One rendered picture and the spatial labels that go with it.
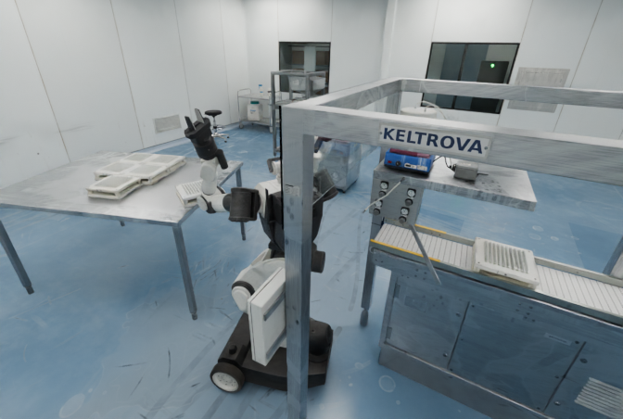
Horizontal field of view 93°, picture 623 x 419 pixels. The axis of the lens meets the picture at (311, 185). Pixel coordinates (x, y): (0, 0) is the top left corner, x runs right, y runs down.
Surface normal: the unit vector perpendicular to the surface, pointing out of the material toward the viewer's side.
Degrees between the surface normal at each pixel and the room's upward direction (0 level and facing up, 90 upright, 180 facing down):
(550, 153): 90
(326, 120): 90
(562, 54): 90
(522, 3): 90
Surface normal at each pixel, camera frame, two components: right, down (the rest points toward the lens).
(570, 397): -0.47, 0.36
